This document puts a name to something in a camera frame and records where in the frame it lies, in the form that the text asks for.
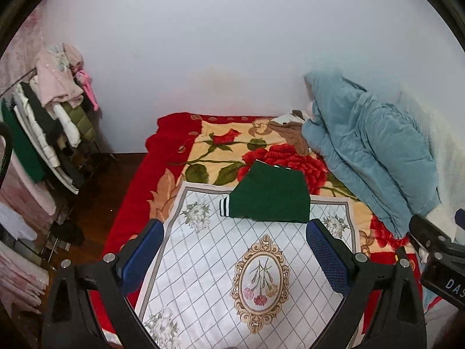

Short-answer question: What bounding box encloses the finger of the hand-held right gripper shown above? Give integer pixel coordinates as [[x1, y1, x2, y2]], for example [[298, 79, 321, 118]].
[[454, 209, 465, 244], [409, 214, 452, 254]]

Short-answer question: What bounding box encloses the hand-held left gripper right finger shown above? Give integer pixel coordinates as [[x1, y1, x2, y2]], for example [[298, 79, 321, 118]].
[[306, 219, 426, 349]]

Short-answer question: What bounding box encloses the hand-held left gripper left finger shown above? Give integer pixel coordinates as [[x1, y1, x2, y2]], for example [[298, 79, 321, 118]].
[[42, 219, 165, 349]]

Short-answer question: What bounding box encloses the green varsity jacket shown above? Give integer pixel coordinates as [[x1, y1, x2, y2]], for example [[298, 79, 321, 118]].
[[219, 161, 311, 223]]

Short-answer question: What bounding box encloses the metal clothes rack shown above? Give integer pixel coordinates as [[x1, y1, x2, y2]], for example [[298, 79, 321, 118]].
[[0, 65, 120, 266]]

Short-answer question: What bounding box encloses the pile of mixed clothes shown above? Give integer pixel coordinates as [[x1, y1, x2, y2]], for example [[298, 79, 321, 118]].
[[0, 11, 59, 317]]

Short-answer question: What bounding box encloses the white diamond-pattern cloth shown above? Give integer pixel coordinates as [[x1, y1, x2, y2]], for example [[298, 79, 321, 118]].
[[134, 184, 362, 349]]

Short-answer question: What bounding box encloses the white textured cover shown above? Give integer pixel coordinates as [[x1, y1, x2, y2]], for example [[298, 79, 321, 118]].
[[400, 91, 465, 211]]

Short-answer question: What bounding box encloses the red floral blanket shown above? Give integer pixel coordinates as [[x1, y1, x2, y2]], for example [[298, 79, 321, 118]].
[[89, 113, 425, 349]]

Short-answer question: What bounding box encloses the blue duvet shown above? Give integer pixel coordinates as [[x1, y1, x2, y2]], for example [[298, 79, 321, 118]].
[[302, 71, 442, 238]]

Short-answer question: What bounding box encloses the white patterned pillow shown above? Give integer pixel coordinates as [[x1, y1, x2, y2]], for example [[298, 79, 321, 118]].
[[278, 110, 311, 124]]

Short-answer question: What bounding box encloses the white puffer jacket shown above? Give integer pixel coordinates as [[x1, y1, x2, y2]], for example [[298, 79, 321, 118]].
[[54, 104, 81, 148]]

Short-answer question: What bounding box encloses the white padded coat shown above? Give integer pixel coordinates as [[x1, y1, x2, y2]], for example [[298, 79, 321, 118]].
[[12, 87, 60, 168]]

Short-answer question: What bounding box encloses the olive puffer jacket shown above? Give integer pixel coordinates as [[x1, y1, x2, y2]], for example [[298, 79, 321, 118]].
[[62, 101, 96, 142]]

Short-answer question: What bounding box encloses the green hanging garment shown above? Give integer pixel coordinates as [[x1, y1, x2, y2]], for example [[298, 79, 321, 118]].
[[1, 100, 46, 184]]

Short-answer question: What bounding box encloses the black curved tube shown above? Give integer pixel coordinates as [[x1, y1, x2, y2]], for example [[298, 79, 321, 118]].
[[0, 122, 13, 186]]

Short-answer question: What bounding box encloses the black hanging coat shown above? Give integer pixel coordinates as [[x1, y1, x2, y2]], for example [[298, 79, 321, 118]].
[[20, 82, 64, 142]]

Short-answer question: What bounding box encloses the pink hanging item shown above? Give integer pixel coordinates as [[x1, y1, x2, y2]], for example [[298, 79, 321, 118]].
[[76, 70, 99, 111]]

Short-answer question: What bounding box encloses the pink sweater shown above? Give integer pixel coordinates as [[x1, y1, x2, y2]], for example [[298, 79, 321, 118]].
[[35, 42, 86, 108]]

